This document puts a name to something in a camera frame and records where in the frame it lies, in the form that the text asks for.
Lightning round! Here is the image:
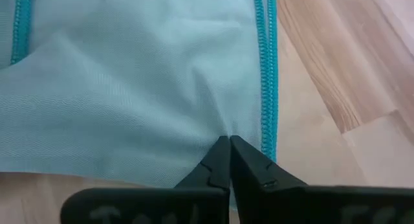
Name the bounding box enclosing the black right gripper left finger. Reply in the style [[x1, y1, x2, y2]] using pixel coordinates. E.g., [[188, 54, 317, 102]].
[[60, 135, 232, 224]]

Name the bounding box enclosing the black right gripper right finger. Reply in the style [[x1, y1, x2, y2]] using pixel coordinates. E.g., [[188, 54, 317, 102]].
[[230, 135, 414, 224]]

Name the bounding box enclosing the light blue microfiber towel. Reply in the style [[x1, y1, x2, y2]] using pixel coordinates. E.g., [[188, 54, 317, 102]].
[[0, 0, 279, 212]]

